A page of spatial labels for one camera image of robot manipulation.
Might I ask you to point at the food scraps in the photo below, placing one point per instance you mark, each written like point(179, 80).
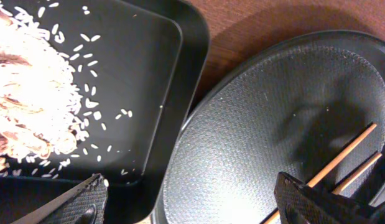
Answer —
point(47, 122)

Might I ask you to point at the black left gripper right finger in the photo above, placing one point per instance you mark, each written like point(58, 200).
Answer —
point(299, 203)

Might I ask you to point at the black rectangular tray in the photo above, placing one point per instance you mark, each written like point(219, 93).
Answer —
point(140, 61)

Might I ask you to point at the round black serving tray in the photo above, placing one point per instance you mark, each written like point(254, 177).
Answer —
point(292, 108)

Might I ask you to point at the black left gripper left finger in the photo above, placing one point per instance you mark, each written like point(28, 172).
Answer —
point(83, 204)

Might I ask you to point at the wooden chopstick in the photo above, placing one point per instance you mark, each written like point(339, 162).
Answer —
point(341, 155)
point(361, 169)

